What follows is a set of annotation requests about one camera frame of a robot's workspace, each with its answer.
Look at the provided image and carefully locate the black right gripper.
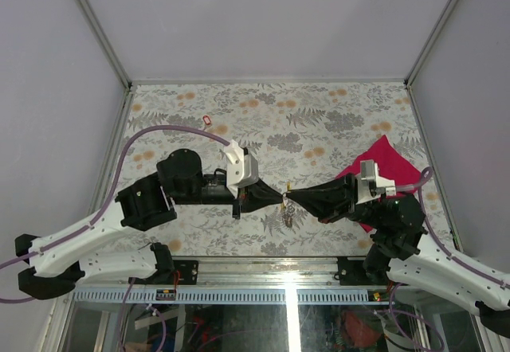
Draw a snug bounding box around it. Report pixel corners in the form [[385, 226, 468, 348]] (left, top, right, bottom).
[[285, 170, 385, 229]]

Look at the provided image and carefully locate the large keyring with yellow grip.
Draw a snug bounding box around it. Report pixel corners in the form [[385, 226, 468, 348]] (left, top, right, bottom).
[[280, 197, 295, 229]]

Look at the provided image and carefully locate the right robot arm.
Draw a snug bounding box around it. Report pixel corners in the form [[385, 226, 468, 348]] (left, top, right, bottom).
[[285, 171, 509, 337]]

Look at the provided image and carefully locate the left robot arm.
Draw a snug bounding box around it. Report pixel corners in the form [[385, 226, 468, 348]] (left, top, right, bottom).
[[15, 149, 283, 300]]

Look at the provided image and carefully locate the pink cloth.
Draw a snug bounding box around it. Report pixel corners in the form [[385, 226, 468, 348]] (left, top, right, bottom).
[[334, 135, 428, 233]]

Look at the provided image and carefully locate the floral tablecloth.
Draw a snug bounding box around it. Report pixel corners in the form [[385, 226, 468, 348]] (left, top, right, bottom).
[[107, 82, 429, 257]]

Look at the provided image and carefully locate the red tagged key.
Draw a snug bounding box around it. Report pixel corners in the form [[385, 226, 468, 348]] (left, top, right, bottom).
[[202, 115, 212, 129]]

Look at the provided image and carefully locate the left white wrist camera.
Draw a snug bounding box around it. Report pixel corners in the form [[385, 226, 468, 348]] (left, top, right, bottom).
[[224, 140, 259, 197]]

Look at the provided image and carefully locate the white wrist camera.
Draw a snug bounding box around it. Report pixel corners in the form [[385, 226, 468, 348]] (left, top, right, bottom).
[[355, 160, 397, 205], [224, 140, 259, 197]]

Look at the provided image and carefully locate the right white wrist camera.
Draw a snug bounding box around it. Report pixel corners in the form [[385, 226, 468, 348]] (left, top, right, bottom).
[[355, 160, 397, 205]]

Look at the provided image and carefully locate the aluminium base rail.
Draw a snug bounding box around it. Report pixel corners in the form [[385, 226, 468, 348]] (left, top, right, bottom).
[[66, 250, 383, 288]]

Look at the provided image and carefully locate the white slotted cable duct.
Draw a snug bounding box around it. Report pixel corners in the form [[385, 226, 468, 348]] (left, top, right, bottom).
[[73, 290, 371, 304]]

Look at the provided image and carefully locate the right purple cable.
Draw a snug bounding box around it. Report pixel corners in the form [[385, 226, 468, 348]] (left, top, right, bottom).
[[392, 166, 510, 289]]

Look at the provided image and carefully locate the purple cable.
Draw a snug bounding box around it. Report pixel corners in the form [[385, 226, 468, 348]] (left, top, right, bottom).
[[0, 125, 231, 304], [392, 166, 510, 289]]

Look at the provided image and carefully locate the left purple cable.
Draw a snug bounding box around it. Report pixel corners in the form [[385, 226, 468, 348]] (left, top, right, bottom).
[[0, 125, 231, 304]]

